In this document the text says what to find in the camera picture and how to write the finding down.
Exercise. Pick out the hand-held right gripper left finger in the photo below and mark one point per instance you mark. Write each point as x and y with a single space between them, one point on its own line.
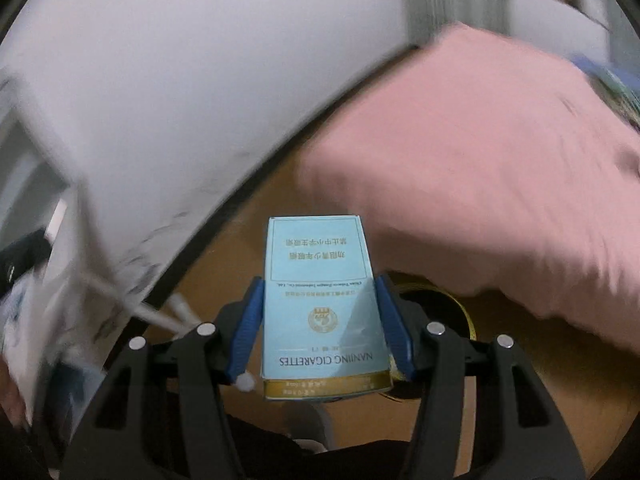
245 332

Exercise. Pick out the light blue cigarette box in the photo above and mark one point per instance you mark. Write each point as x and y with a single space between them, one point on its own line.
320 310

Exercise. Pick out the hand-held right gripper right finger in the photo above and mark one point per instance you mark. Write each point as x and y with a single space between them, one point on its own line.
395 330

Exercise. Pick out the blue patterned cloth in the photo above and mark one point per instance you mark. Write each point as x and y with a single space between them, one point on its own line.
615 90

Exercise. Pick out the pink clothing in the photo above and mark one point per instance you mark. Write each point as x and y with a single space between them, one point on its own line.
475 160

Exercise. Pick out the black bin with gold rim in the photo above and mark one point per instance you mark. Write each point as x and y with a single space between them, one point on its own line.
450 305

